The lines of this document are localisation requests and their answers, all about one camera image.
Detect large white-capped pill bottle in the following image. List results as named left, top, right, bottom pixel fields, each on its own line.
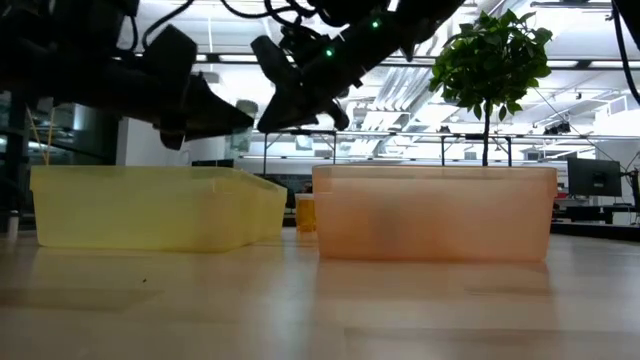
left=295, top=193, right=318, bottom=234

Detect potted green tree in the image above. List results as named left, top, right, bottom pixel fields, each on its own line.
left=428, top=8, right=555, bottom=168

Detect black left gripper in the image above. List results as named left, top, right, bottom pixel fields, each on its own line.
left=74, top=24, right=255, bottom=150

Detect black computer monitor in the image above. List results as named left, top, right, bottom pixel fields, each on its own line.
left=567, top=157, right=623, bottom=198

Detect translucent yellow plastic bin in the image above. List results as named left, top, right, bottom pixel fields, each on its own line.
left=29, top=164, right=289, bottom=253

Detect translucent orange plastic bin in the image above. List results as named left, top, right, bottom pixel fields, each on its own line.
left=311, top=164, right=559, bottom=263

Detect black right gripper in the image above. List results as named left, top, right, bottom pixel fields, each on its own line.
left=251, top=24, right=381, bottom=134

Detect low black screen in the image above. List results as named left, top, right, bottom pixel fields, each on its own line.
left=191, top=158, right=235, bottom=169

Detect dark office desk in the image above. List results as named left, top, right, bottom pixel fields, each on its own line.
left=552, top=197, right=640, bottom=236

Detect thin yellow rods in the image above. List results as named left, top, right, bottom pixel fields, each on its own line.
left=24, top=107, right=57, bottom=165

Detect black-framed background table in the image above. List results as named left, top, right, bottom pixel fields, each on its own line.
left=439, top=132, right=514, bottom=168
left=262, top=128, right=337, bottom=175

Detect small white-capped pill bottle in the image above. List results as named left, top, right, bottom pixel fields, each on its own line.
left=225, top=98, right=260, bottom=160

